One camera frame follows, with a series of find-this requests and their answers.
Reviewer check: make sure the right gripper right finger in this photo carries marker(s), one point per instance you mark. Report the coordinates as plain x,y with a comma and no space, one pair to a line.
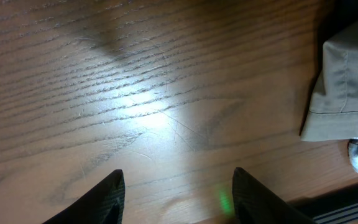
254,203

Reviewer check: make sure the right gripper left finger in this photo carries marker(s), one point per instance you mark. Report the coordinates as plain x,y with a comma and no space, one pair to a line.
103,204

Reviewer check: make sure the beige khaki shorts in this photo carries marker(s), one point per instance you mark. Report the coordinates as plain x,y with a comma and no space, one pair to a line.
333,109

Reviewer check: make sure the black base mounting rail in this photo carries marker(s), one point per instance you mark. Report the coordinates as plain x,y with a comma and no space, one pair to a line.
336,207

